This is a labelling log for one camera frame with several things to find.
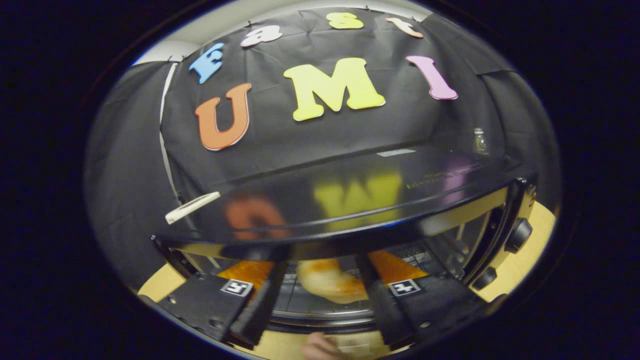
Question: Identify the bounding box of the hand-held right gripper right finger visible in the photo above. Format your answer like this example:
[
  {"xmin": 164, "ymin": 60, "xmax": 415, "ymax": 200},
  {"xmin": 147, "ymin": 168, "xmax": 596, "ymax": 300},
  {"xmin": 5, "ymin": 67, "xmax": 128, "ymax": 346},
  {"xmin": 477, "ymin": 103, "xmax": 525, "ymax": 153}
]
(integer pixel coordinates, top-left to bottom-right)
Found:
[{"xmin": 356, "ymin": 250, "xmax": 483, "ymax": 347}]

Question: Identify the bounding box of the white toaster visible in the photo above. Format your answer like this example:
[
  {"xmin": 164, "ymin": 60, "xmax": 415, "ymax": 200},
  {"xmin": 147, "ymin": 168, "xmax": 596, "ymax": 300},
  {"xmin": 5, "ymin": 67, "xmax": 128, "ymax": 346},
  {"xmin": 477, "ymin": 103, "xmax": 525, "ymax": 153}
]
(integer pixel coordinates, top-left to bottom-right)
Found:
[{"xmin": 165, "ymin": 191, "xmax": 221, "ymax": 225}]

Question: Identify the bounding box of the clear plastic bottle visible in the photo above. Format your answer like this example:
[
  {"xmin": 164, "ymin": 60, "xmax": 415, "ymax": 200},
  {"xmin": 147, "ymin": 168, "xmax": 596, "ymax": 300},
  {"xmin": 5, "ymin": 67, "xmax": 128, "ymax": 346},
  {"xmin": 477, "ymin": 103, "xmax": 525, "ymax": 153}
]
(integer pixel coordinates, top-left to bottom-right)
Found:
[{"xmin": 472, "ymin": 127, "xmax": 489, "ymax": 156}]

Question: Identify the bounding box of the black electric oven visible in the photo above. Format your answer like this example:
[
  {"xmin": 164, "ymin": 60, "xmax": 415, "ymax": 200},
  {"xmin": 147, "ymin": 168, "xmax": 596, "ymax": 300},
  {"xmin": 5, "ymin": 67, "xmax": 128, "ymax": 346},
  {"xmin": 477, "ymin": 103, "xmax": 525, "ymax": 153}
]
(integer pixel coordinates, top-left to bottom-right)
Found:
[{"xmin": 152, "ymin": 145, "xmax": 540, "ymax": 335}]

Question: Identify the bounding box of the golden bread piece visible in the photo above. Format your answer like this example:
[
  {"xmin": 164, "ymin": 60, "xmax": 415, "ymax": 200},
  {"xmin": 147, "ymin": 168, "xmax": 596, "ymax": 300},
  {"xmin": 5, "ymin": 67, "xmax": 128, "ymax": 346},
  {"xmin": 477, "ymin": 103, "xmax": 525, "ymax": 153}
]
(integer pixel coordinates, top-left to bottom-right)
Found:
[{"xmin": 296, "ymin": 257, "xmax": 369, "ymax": 305}]

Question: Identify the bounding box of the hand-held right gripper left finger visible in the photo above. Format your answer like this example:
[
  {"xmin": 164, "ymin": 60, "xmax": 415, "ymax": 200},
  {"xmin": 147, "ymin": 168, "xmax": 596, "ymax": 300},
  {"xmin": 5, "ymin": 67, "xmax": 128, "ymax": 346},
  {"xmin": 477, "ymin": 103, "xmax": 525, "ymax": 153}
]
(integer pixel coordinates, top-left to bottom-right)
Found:
[{"xmin": 159, "ymin": 260, "xmax": 290, "ymax": 349}]

